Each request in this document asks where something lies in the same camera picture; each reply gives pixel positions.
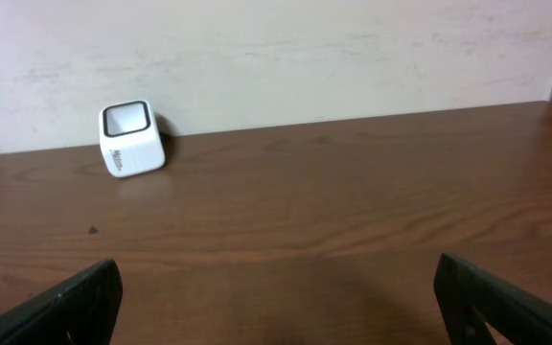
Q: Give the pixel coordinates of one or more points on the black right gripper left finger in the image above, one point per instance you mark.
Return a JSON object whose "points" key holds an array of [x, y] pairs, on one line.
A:
{"points": [[80, 310]]}

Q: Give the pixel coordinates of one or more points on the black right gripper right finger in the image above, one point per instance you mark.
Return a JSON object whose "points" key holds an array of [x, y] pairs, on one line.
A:
{"points": [[472, 301]]}

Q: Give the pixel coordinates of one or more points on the white barcode scanner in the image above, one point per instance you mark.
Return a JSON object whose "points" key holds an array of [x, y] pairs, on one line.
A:
{"points": [[130, 141]]}

